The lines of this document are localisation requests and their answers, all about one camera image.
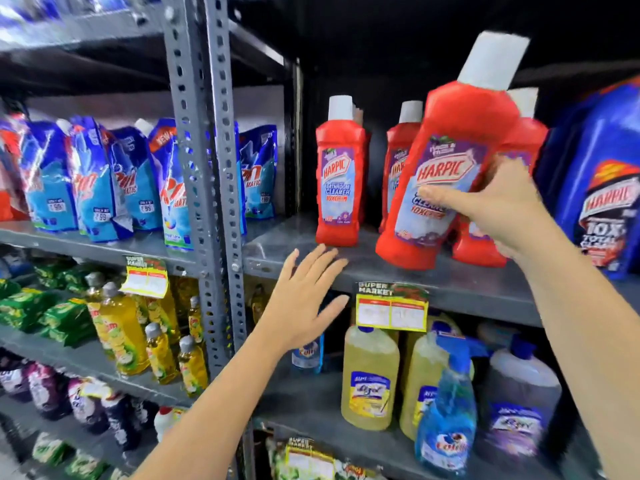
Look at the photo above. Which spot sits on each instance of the person's right hand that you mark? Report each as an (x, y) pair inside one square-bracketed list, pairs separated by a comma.
[(510, 209)]

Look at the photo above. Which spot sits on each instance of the group of yellow dish bottles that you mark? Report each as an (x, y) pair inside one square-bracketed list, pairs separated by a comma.
[(120, 334)]

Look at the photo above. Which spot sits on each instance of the red detergent pouch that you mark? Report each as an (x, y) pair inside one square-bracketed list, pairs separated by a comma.
[(7, 194)]

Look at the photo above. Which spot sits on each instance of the row of red Harpic bottles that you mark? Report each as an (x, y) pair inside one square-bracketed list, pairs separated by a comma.
[(340, 184)]

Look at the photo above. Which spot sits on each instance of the row of blue Harpic bottles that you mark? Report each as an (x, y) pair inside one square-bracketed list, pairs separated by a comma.
[(600, 204)]

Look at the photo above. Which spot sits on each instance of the row of blue detergent pouches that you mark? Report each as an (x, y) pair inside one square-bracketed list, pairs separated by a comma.
[(95, 184)]

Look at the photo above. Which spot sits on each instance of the red Harpic bottle front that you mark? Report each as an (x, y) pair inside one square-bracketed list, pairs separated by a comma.
[(440, 144)]

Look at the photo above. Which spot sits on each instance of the person's left hand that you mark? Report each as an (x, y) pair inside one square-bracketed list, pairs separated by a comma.
[(300, 314)]

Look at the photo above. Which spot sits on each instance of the pile of green soap packets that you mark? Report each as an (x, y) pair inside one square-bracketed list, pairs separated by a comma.
[(30, 304)]

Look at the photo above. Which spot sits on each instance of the row of green scrub packets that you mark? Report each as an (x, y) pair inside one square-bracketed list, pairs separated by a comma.
[(50, 447)]

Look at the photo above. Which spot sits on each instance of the yellow green price tag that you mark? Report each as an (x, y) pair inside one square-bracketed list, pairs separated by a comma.
[(145, 277), (392, 312), (307, 464)]

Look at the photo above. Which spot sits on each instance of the person's left forearm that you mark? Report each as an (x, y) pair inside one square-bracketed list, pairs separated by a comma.
[(215, 424)]

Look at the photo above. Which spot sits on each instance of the row of purple softener pouches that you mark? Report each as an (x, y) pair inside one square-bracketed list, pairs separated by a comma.
[(45, 389)]

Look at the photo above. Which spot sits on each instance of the person's right forearm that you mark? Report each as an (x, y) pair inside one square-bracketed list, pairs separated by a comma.
[(590, 344)]

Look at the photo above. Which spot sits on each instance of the grey metal rack unit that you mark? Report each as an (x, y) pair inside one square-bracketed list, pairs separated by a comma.
[(75, 244)]

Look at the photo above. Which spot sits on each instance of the grey metal shelf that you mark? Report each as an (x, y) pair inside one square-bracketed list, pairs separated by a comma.
[(475, 294)]

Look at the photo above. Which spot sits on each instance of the white bottle with blue label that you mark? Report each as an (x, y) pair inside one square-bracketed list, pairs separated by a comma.
[(167, 422)]

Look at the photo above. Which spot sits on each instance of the row of Lizol floor cleaner bottles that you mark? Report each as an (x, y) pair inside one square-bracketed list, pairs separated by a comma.
[(370, 379)]

